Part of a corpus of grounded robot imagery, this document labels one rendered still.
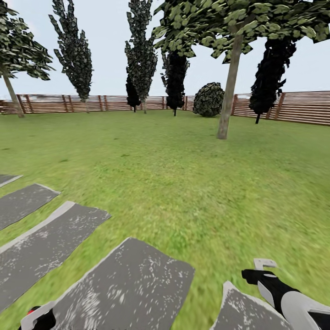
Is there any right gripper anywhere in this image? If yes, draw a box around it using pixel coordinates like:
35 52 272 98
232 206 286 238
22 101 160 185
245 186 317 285
242 269 274 285

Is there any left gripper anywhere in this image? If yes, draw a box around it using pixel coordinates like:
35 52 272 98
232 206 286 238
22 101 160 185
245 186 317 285
33 310 56 330

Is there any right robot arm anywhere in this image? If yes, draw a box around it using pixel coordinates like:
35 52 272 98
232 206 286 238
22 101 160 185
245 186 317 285
242 258 330 330

